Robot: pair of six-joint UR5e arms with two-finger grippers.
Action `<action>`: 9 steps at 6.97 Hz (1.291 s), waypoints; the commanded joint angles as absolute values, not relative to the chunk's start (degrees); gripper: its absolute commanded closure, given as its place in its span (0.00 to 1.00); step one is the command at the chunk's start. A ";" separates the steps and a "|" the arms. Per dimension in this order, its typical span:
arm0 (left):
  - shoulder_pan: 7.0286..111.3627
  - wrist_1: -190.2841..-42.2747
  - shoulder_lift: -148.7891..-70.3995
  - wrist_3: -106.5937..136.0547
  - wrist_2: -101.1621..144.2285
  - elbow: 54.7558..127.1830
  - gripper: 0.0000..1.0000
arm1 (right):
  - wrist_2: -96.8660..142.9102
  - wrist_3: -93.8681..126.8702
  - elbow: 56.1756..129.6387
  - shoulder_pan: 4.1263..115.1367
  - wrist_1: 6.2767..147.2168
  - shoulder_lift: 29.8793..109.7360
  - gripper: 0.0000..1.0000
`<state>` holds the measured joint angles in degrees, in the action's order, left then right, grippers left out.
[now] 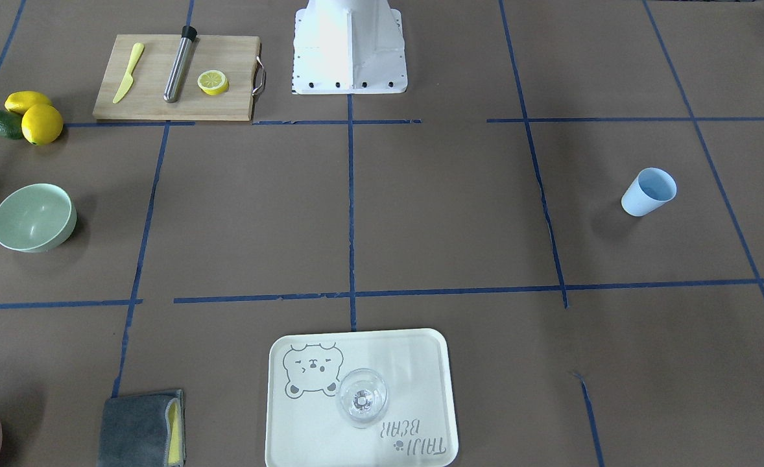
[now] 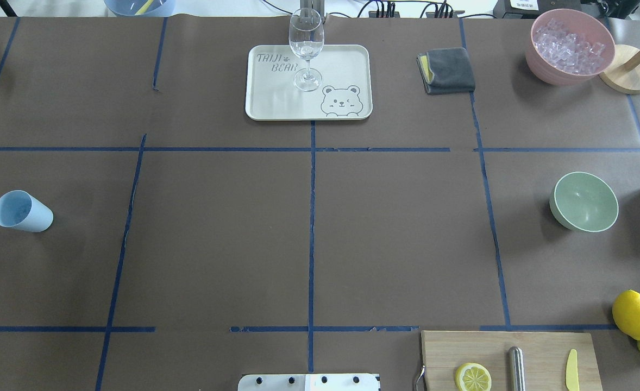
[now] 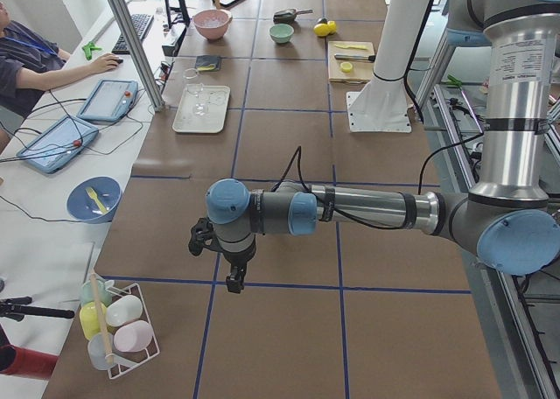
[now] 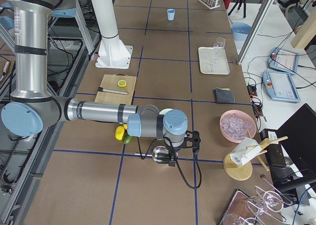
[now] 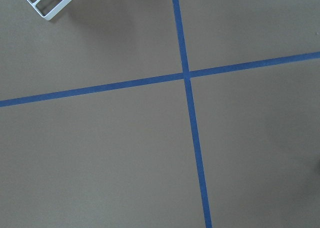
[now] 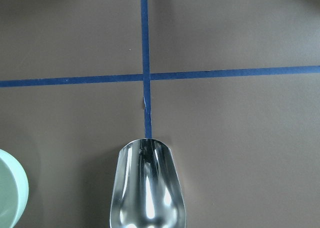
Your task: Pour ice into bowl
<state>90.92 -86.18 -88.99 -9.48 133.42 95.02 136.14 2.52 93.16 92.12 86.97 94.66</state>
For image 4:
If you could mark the metal ice scoop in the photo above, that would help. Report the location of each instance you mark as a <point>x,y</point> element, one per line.
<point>159,154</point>

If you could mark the teach pendant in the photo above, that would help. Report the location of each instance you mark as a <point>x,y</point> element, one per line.
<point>280,86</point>
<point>283,60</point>

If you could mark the green lime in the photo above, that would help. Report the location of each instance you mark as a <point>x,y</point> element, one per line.
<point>127,139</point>

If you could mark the wooden stand with carton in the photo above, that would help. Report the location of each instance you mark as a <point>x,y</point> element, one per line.
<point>237,163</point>

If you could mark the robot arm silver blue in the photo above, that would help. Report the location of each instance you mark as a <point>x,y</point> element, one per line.
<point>32,108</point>

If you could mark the pink bowl of ice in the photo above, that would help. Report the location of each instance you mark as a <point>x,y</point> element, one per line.
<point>235,125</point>

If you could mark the mint green bowl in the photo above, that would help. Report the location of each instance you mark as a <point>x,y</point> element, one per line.
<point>164,111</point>

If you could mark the halved lemon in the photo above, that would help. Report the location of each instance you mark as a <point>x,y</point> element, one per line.
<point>122,83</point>

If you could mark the aluminium frame post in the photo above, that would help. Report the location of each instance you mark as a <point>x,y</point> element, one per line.
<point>262,12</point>

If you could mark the black camera tripod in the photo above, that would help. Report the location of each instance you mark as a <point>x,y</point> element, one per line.
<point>238,4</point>

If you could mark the clear stemmed glass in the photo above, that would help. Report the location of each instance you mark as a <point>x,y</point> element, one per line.
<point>217,51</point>

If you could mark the blue bowl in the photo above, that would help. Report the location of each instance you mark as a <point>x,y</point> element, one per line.
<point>240,31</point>

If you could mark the black monitor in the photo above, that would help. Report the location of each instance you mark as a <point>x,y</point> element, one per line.
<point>300,146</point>

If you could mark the grey folded cloth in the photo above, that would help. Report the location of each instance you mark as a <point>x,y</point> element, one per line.
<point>223,96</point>

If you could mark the teach pendant near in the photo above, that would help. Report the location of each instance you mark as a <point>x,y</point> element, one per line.
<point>280,86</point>

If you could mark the wooden cutting board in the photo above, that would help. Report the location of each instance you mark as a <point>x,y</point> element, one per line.
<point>111,82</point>

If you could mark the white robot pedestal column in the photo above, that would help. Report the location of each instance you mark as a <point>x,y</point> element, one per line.
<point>112,53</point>

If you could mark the cream bear tray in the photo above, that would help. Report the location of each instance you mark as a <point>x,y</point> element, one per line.
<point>205,66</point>

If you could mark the light blue cup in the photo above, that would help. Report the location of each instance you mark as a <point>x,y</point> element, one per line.
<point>170,14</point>

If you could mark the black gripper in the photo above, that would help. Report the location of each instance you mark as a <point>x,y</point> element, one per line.
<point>173,154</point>

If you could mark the teach pendant far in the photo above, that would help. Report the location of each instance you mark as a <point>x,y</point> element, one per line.
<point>283,60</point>

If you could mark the yellow lemon front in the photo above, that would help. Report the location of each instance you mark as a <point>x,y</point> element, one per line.
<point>119,133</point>

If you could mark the wine glasses on tray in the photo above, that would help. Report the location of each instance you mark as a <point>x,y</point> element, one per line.
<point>263,208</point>

